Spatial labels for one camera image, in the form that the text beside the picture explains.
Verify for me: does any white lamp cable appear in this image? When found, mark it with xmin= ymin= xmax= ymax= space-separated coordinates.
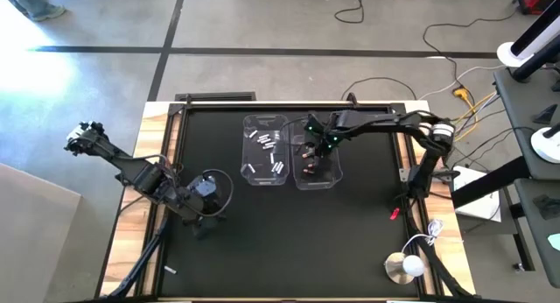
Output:
xmin=400 ymin=218 xmax=445 ymax=257

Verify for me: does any black floor cable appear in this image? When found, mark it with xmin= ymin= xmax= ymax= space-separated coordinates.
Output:
xmin=421 ymin=7 xmax=520 ymax=92
xmin=333 ymin=0 xmax=378 ymax=25
xmin=339 ymin=76 xmax=417 ymax=103

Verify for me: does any white box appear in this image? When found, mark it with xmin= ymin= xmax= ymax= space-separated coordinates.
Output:
xmin=452 ymin=165 xmax=503 ymax=224

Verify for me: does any grey side table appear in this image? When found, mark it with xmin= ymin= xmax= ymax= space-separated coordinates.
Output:
xmin=514 ymin=176 xmax=560 ymax=291
xmin=492 ymin=67 xmax=560 ymax=181

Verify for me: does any black flat object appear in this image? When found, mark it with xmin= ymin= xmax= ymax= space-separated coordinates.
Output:
xmin=531 ymin=193 xmax=560 ymax=221

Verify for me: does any white floor cable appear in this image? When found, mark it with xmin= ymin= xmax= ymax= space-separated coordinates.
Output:
xmin=417 ymin=65 xmax=504 ymax=101

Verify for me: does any white ball lamp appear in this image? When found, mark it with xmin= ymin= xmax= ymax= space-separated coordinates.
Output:
xmin=402 ymin=254 xmax=426 ymax=278

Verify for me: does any grey cabinet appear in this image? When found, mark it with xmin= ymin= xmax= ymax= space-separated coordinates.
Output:
xmin=0 ymin=162 xmax=83 ymax=303

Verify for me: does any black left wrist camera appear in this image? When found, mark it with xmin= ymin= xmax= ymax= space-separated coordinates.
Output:
xmin=191 ymin=175 xmax=220 ymax=203

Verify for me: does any yellow power cable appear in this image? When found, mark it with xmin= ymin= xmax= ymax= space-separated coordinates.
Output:
xmin=437 ymin=87 xmax=498 ymax=142

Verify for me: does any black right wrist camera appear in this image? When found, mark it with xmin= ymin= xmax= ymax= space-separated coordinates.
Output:
xmin=332 ymin=109 xmax=365 ymax=131

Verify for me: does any brass round lamp base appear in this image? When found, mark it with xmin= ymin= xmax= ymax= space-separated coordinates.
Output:
xmin=383 ymin=251 xmax=417 ymax=286

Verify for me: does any white round stand base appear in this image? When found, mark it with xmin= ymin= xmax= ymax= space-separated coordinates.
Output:
xmin=529 ymin=125 xmax=560 ymax=164
xmin=495 ymin=40 xmax=533 ymax=68

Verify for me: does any person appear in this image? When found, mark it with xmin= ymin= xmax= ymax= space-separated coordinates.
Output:
xmin=0 ymin=0 xmax=67 ymax=23

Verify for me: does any black left wrist camera cable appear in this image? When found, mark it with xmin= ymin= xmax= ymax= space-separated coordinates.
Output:
xmin=200 ymin=168 xmax=235 ymax=219

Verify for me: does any clear plastic bin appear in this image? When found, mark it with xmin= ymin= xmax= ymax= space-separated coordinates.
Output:
xmin=289 ymin=117 xmax=344 ymax=192
xmin=240 ymin=114 xmax=291 ymax=187

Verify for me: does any black slotted bar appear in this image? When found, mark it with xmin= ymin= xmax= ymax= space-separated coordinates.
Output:
xmin=173 ymin=91 xmax=258 ymax=103

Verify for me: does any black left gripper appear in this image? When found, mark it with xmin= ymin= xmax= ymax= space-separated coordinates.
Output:
xmin=182 ymin=196 xmax=228 ymax=242

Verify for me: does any black aluminium table frame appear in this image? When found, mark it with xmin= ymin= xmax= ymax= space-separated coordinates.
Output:
xmin=98 ymin=100 xmax=476 ymax=303

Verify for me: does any black diagonal beam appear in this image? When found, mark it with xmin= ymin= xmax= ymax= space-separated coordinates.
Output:
xmin=450 ymin=155 xmax=531 ymax=209

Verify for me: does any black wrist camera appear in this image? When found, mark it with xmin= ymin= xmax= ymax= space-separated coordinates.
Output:
xmin=332 ymin=109 xmax=365 ymax=131
xmin=191 ymin=175 xmax=220 ymax=203

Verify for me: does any black triangular bracket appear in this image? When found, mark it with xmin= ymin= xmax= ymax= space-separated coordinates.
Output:
xmin=531 ymin=103 xmax=559 ymax=125

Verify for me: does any black and white bar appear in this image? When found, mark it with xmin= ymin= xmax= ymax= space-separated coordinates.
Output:
xmin=509 ymin=4 xmax=560 ymax=83

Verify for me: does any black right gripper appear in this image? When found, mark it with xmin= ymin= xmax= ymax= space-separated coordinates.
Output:
xmin=304 ymin=112 xmax=345 ymax=160

